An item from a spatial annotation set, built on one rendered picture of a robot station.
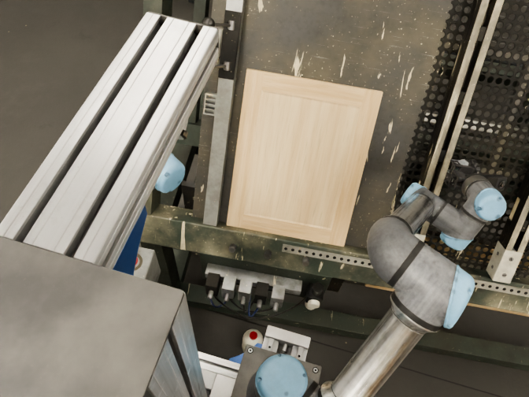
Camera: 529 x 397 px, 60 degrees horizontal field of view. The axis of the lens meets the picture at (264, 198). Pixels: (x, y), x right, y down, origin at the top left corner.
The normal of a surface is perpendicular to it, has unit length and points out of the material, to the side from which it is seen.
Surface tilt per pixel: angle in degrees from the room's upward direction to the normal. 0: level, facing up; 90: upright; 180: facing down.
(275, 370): 7
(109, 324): 0
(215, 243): 57
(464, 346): 0
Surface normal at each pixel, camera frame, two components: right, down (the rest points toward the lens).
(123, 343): 0.07, -0.54
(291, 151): -0.11, 0.40
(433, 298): -0.39, 0.13
